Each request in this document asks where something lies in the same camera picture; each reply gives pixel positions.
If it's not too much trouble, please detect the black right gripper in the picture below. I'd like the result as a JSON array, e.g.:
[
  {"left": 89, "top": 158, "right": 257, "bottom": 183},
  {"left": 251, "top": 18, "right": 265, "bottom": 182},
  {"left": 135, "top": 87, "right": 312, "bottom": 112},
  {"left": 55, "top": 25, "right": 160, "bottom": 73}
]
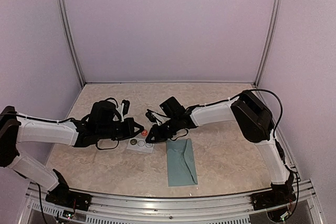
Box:
[{"left": 145, "top": 116, "right": 180, "bottom": 143}]

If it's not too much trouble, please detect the right aluminium frame post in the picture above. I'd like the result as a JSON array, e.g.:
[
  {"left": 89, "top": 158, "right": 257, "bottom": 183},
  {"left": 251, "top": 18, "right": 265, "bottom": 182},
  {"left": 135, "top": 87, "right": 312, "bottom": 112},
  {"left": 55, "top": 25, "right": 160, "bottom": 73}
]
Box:
[{"left": 254, "top": 0, "right": 281, "bottom": 87}]

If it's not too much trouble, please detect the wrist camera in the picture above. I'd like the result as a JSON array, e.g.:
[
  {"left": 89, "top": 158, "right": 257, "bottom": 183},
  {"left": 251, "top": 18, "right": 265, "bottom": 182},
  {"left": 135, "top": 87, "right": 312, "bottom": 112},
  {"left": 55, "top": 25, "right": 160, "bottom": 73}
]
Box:
[
  {"left": 121, "top": 100, "right": 130, "bottom": 115},
  {"left": 145, "top": 109, "right": 161, "bottom": 123}
]

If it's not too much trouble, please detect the white sticker sheet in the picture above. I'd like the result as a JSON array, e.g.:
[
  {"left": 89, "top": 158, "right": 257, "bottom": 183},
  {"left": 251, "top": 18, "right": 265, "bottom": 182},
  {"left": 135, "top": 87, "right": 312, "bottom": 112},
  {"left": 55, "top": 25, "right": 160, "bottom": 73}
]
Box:
[{"left": 127, "top": 137, "right": 154, "bottom": 153}]

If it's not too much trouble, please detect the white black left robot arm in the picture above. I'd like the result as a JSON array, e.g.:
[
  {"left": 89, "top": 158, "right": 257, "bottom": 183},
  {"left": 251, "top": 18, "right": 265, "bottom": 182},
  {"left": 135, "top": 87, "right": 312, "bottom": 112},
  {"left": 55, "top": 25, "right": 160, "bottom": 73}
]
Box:
[{"left": 1, "top": 98, "right": 144, "bottom": 206}]

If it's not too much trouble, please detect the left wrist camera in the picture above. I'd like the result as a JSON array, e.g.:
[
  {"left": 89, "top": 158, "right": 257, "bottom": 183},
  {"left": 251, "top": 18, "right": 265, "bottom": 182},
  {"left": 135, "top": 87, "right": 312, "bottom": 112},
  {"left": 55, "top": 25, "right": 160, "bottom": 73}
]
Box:
[{"left": 121, "top": 100, "right": 130, "bottom": 115}]

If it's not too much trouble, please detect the teal paper envelope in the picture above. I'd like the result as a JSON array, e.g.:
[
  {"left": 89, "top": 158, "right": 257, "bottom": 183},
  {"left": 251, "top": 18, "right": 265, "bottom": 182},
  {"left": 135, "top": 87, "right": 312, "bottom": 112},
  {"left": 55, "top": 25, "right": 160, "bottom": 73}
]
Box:
[{"left": 166, "top": 138, "right": 198, "bottom": 187}]

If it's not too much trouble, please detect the aluminium front rail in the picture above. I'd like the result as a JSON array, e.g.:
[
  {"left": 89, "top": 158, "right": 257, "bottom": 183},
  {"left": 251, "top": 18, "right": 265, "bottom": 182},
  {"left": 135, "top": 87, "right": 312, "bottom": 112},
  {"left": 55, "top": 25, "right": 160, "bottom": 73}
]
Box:
[{"left": 18, "top": 180, "right": 324, "bottom": 223}]

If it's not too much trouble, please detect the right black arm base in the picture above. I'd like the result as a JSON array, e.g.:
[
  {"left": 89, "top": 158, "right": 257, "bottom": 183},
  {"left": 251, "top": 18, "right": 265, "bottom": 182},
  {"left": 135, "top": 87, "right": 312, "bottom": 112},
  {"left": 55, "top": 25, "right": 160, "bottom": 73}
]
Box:
[{"left": 250, "top": 190, "right": 296, "bottom": 211}]

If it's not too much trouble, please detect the red round seal sticker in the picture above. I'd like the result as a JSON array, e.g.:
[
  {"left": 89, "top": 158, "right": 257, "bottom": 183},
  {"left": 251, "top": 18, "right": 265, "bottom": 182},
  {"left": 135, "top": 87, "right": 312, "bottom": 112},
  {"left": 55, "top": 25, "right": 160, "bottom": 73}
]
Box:
[{"left": 141, "top": 130, "right": 148, "bottom": 136}]

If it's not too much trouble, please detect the aluminium frame post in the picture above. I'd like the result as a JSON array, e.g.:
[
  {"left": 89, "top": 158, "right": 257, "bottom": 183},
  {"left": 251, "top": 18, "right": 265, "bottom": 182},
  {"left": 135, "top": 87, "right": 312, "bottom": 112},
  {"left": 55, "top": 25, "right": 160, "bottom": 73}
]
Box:
[
  {"left": 57, "top": 0, "right": 86, "bottom": 88},
  {"left": 254, "top": 0, "right": 281, "bottom": 87}
]

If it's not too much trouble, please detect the left aluminium frame post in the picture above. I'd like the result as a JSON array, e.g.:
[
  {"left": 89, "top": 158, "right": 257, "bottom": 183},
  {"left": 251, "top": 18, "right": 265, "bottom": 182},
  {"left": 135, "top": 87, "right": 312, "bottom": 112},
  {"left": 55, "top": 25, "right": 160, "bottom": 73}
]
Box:
[{"left": 57, "top": 0, "right": 86, "bottom": 88}]

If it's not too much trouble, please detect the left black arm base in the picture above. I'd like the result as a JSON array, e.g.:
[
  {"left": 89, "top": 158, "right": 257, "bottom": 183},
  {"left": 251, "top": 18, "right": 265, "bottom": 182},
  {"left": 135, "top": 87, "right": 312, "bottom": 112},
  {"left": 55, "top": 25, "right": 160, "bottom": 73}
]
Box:
[{"left": 45, "top": 190, "right": 92, "bottom": 211}]

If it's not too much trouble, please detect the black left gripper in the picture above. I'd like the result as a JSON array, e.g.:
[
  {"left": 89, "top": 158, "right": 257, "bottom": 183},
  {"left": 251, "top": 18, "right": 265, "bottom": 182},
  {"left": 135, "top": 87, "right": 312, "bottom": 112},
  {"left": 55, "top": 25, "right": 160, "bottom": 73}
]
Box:
[{"left": 98, "top": 118, "right": 144, "bottom": 141}]

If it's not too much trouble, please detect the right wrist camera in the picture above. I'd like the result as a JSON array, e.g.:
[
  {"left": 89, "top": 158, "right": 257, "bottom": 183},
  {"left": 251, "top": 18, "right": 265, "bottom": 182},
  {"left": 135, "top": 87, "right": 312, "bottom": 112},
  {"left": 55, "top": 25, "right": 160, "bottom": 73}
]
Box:
[{"left": 145, "top": 109, "right": 161, "bottom": 123}]

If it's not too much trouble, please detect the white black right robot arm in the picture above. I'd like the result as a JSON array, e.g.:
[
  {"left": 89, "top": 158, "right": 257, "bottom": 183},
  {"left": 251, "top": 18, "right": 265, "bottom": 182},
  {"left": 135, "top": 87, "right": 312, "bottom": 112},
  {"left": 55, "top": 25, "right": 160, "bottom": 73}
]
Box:
[{"left": 145, "top": 90, "right": 294, "bottom": 205}]

